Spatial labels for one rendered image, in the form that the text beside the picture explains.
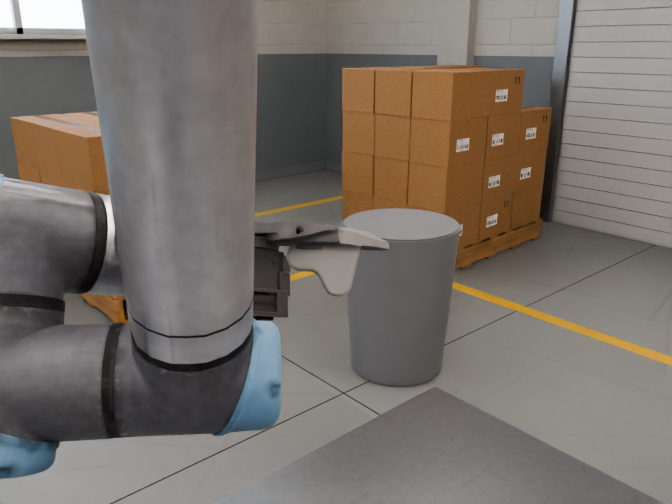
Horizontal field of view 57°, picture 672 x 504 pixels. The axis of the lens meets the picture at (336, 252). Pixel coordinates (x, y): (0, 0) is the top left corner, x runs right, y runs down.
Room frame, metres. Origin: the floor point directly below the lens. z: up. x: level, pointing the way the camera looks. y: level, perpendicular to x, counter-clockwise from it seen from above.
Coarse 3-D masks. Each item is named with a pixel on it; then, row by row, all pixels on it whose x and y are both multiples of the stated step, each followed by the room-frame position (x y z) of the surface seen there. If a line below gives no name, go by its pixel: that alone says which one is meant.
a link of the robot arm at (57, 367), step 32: (0, 320) 0.34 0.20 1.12; (32, 320) 0.35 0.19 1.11; (0, 352) 0.33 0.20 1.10; (32, 352) 0.34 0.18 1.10; (64, 352) 0.34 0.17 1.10; (96, 352) 0.34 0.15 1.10; (0, 384) 0.32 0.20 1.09; (32, 384) 0.32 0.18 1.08; (64, 384) 0.32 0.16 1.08; (96, 384) 0.33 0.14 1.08; (0, 416) 0.31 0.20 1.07; (32, 416) 0.32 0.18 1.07; (64, 416) 0.32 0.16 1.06; (96, 416) 0.32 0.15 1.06; (0, 448) 0.31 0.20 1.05; (32, 448) 0.32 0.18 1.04
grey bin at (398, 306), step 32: (352, 224) 2.29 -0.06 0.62; (384, 224) 2.29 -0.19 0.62; (416, 224) 2.29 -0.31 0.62; (448, 224) 2.29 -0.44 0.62; (384, 256) 2.10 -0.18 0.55; (416, 256) 2.09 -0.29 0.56; (448, 256) 2.16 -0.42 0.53; (352, 288) 2.21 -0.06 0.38; (384, 288) 2.11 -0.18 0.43; (416, 288) 2.10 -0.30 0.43; (448, 288) 2.20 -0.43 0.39; (352, 320) 2.23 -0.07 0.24; (384, 320) 2.12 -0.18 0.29; (416, 320) 2.11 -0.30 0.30; (352, 352) 2.25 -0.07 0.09; (384, 352) 2.13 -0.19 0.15; (416, 352) 2.12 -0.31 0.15; (384, 384) 2.13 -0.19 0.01; (416, 384) 2.14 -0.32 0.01
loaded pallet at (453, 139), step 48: (384, 96) 3.65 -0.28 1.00; (432, 96) 3.40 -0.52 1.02; (480, 96) 3.50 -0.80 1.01; (384, 144) 3.65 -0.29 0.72; (432, 144) 3.39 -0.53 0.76; (480, 144) 3.52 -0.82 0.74; (528, 144) 3.89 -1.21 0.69; (384, 192) 3.65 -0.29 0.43; (432, 192) 3.38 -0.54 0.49; (480, 192) 3.55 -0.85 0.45; (528, 192) 3.93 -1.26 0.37; (480, 240) 3.58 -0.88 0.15
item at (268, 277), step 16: (256, 240) 0.49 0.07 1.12; (256, 256) 0.49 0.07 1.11; (272, 256) 0.50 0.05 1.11; (256, 272) 0.48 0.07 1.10; (272, 272) 0.49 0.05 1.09; (256, 288) 0.47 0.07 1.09; (272, 288) 0.48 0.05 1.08; (288, 288) 0.49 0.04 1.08; (256, 304) 0.46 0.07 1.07; (272, 304) 0.47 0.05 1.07
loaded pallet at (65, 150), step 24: (24, 120) 3.36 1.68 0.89; (48, 120) 3.36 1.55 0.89; (72, 120) 3.36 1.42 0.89; (96, 120) 3.36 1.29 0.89; (24, 144) 3.39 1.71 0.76; (48, 144) 3.10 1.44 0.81; (72, 144) 2.85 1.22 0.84; (96, 144) 2.75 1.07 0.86; (24, 168) 3.42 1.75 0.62; (48, 168) 3.14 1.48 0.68; (72, 168) 2.88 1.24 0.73; (96, 168) 2.74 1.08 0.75; (96, 192) 2.74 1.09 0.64; (120, 312) 2.70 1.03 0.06
